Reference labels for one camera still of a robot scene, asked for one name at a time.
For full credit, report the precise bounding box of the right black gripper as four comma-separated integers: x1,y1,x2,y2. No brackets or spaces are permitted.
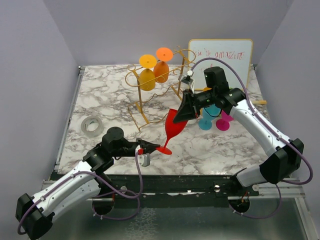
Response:
172,88,216,124

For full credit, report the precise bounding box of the red wine glass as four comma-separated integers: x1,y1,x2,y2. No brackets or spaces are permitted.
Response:
156,108,188,155

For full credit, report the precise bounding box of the teal wine glass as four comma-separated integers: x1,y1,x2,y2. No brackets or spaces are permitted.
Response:
198,104,221,131

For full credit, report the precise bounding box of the magenta wine glass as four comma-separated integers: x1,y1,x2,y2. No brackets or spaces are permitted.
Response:
215,110,234,131

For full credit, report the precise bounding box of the amber wine glass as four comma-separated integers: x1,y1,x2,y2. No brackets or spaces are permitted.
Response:
138,54,157,92

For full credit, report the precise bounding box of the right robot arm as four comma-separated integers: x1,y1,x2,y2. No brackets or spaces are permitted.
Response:
173,66,304,196

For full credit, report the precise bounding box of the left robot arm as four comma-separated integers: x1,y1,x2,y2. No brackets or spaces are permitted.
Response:
15,127,159,240

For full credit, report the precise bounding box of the orange wine glass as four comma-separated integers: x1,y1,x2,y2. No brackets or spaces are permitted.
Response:
153,47,173,83

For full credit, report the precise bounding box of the clear tape roll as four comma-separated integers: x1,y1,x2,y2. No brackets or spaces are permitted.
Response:
80,116,104,138

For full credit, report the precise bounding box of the whiteboard marker pen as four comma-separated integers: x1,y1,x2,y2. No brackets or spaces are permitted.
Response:
252,100,267,105

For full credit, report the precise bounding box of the small whiteboard with writing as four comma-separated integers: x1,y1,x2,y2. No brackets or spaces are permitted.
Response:
188,39,254,90

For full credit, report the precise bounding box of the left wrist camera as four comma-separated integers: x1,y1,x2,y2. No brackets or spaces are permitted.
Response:
135,146,151,167

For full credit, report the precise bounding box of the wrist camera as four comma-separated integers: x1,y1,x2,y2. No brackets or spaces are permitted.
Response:
135,146,151,167
178,70,195,93

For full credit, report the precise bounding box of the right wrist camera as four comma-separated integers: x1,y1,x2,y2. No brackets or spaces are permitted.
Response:
178,70,195,93

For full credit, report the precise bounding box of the gold wire glass rack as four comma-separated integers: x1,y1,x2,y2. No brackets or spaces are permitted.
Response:
124,47,194,131

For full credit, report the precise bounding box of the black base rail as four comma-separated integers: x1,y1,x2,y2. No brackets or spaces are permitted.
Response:
92,174,259,210

